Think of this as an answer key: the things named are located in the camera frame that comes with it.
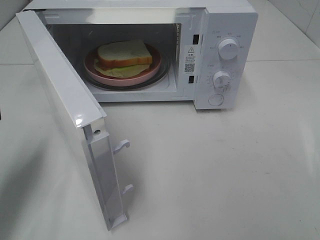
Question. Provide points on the round door release button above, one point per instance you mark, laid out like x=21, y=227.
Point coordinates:
x=216, y=100

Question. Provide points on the sandwich with white bread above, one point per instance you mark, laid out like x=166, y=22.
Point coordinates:
x=123, y=54

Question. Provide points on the pink plate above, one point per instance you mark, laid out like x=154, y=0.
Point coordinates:
x=126, y=71

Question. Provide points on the white microwave door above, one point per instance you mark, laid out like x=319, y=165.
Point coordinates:
x=80, y=118

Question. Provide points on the glass microwave turntable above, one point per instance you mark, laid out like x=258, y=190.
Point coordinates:
x=158, y=70

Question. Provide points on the lower white timer knob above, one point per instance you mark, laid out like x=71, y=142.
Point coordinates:
x=221, y=79

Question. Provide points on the white microwave oven body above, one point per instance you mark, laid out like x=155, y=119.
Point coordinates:
x=187, y=31

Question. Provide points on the upper white power knob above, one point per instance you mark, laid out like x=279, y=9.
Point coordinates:
x=228, y=48

